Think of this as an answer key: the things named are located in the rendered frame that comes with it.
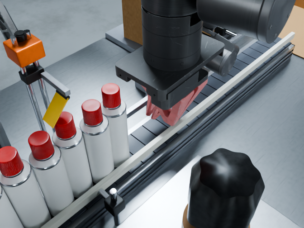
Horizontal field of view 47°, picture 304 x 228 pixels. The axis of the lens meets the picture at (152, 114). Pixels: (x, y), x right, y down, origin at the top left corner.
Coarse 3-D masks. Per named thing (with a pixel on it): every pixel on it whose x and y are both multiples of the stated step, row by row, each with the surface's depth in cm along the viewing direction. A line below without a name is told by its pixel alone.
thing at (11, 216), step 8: (0, 184) 53; (0, 192) 52; (0, 200) 52; (8, 200) 55; (0, 208) 52; (8, 208) 54; (0, 216) 53; (8, 216) 55; (16, 216) 58; (0, 224) 54; (8, 224) 55; (16, 224) 58
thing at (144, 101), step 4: (236, 36) 96; (240, 36) 97; (244, 36) 98; (232, 40) 95; (236, 40) 96; (140, 100) 78; (144, 100) 78; (136, 104) 77; (140, 104) 77; (144, 104) 78; (128, 108) 76; (132, 108) 76; (136, 108) 76; (140, 108) 77; (128, 112) 75; (132, 112) 76; (128, 116) 76
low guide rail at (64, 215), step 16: (272, 48) 100; (256, 64) 96; (240, 80) 93; (192, 112) 82; (176, 128) 79; (160, 144) 77; (128, 160) 72; (112, 176) 69; (96, 192) 67; (80, 208) 66; (48, 224) 62
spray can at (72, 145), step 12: (60, 120) 56; (72, 120) 57; (60, 132) 57; (72, 132) 58; (60, 144) 58; (72, 144) 58; (84, 144) 62; (72, 156) 60; (84, 156) 62; (72, 168) 62; (84, 168) 64; (72, 180) 65; (84, 180) 66; (72, 192) 68; (84, 192) 68
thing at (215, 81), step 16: (256, 48) 106; (240, 64) 101; (208, 80) 96; (224, 80) 96; (208, 96) 91; (224, 96) 91; (144, 128) 83; (160, 128) 83; (144, 144) 80; (144, 160) 76; (64, 224) 66
